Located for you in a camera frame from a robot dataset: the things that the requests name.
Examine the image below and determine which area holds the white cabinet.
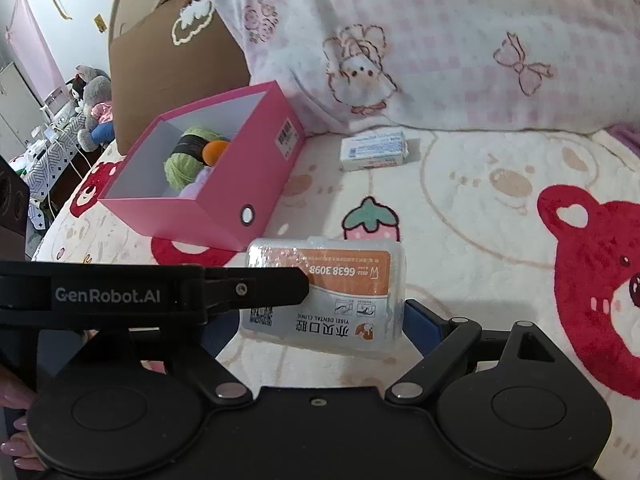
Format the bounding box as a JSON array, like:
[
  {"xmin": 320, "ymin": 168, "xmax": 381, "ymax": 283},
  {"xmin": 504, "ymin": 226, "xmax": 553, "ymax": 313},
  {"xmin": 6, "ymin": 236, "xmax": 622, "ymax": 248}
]
[{"xmin": 0, "ymin": 62, "xmax": 43, "ymax": 161}]

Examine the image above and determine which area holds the printed bear strawberry bed sheet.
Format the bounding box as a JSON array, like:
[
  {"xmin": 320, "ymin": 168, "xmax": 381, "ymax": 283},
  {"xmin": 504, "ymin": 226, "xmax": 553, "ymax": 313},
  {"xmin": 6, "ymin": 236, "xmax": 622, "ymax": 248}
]
[{"xmin": 32, "ymin": 125, "xmax": 640, "ymax": 480}]

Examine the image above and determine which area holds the grey plush toy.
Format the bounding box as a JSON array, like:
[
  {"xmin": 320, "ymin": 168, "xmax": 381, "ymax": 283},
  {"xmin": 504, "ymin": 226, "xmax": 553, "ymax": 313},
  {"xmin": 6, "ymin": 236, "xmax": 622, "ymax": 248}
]
[{"xmin": 76, "ymin": 64, "xmax": 117, "ymax": 152}]

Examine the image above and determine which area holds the orange makeup sponge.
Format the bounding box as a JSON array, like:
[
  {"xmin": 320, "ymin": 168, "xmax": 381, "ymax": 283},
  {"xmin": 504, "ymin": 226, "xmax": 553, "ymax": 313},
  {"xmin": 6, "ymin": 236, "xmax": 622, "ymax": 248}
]
[{"xmin": 202, "ymin": 140, "xmax": 231, "ymax": 167}]

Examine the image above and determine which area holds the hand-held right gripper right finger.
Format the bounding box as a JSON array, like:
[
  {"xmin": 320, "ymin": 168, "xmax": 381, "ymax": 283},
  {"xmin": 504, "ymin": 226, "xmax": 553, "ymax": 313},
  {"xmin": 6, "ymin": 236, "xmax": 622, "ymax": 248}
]
[{"xmin": 384, "ymin": 299, "xmax": 560, "ymax": 406}]

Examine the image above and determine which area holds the green yarn ball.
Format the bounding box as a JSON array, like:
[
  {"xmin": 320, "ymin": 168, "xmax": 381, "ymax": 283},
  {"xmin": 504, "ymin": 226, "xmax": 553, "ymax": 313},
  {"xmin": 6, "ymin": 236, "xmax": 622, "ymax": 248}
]
[{"xmin": 164, "ymin": 127, "xmax": 232, "ymax": 192}]

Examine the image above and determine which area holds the person's left hand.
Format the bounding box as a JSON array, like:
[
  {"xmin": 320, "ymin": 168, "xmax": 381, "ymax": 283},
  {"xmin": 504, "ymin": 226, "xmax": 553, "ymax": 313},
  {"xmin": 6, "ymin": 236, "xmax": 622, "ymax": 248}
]
[{"xmin": 0, "ymin": 366, "xmax": 47, "ymax": 471}]

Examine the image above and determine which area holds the small white and blue carton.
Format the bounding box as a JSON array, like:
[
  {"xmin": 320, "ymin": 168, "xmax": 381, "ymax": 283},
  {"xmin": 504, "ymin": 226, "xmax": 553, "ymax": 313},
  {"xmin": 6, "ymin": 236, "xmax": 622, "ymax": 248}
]
[{"xmin": 340, "ymin": 130, "xmax": 410, "ymax": 172}]

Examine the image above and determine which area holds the pink curtain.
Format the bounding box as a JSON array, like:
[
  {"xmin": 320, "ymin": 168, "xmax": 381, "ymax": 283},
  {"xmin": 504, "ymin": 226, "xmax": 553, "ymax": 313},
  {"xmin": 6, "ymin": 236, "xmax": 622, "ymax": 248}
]
[{"xmin": 6, "ymin": 0, "xmax": 68, "ymax": 106}]

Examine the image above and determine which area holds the tissue pack with orange label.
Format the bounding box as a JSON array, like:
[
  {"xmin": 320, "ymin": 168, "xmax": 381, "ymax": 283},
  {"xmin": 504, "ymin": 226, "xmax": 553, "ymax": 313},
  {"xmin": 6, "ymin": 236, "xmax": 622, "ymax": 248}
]
[{"xmin": 239, "ymin": 236, "xmax": 407, "ymax": 361}]

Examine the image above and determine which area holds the table with patterned cloth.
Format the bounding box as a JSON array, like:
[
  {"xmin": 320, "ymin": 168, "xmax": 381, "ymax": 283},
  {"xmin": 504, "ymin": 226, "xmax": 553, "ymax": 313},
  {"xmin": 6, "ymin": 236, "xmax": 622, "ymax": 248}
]
[{"xmin": 10, "ymin": 110, "xmax": 96, "ymax": 226}]

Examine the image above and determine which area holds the purple cloth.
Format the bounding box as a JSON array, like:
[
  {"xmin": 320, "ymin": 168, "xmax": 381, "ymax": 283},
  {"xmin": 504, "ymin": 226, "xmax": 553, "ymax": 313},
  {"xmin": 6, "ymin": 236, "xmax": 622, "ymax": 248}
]
[{"xmin": 607, "ymin": 124, "xmax": 640, "ymax": 161}]

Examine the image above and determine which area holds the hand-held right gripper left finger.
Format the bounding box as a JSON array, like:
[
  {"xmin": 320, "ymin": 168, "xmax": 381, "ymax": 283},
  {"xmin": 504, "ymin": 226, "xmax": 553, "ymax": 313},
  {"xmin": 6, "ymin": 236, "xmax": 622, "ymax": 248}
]
[{"xmin": 127, "ymin": 316, "xmax": 253, "ymax": 407}]

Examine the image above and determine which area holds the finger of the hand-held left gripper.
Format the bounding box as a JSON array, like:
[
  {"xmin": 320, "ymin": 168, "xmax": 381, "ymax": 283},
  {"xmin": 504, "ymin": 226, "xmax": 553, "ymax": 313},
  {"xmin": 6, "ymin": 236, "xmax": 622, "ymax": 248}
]
[{"xmin": 179, "ymin": 266, "xmax": 312, "ymax": 323}]

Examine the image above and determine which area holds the brown pillow with cloud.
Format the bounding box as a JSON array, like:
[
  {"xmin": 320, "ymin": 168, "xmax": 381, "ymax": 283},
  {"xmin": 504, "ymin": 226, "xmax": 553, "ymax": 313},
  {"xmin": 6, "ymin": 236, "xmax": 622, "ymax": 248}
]
[{"xmin": 109, "ymin": 0, "xmax": 251, "ymax": 153}]

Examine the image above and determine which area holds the white device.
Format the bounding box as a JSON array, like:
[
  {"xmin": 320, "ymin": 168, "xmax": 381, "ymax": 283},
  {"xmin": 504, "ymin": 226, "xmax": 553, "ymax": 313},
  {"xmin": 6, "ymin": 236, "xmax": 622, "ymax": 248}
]
[{"xmin": 42, "ymin": 87, "xmax": 76, "ymax": 126}]

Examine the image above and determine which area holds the black and white plush toy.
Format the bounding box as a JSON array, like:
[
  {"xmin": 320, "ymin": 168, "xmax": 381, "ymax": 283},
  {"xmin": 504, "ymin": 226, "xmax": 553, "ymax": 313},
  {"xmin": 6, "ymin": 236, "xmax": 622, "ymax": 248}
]
[{"xmin": 70, "ymin": 65, "xmax": 93, "ymax": 106}]

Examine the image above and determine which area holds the beige headboard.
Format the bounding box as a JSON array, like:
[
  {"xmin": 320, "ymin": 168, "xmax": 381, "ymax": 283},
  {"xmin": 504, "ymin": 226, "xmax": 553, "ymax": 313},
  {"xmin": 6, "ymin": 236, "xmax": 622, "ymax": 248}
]
[{"xmin": 109, "ymin": 0, "xmax": 226, "ymax": 41}]

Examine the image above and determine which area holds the pink checked fleece blanket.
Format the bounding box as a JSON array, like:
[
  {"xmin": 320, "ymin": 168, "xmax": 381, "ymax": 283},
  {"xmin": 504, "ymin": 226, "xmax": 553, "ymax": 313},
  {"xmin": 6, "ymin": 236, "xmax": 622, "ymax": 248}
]
[{"xmin": 207, "ymin": 0, "xmax": 640, "ymax": 136}]

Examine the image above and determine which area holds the pink cardboard box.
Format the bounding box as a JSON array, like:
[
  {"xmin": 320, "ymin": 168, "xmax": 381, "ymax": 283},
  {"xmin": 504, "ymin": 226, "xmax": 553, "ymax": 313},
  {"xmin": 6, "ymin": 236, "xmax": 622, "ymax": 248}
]
[{"xmin": 97, "ymin": 81, "xmax": 307, "ymax": 252}]

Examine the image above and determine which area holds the light purple soft item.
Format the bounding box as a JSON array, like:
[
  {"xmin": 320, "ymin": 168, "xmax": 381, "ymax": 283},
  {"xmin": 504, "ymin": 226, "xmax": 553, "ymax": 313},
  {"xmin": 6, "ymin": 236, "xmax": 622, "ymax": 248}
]
[{"xmin": 180, "ymin": 167, "xmax": 213, "ymax": 198}]

